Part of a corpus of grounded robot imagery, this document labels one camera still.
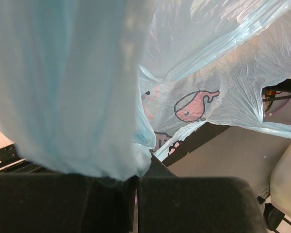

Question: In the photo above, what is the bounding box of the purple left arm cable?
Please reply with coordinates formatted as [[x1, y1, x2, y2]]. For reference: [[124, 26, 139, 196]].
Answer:
[[264, 99, 291, 127]]

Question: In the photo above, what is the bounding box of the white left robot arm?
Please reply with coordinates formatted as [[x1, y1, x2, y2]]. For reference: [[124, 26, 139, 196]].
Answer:
[[0, 145, 291, 233]]

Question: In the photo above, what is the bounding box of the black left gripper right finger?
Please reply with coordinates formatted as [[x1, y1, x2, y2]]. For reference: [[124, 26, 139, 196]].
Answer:
[[137, 155, 267, 233]]

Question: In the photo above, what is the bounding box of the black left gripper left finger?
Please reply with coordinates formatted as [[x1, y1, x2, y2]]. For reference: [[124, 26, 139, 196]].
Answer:
[[0, 173, 136, 233]]

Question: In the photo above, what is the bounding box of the light blue plastic bag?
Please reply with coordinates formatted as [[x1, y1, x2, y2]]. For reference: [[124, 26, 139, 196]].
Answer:
[[0, 0, 291, 181]]

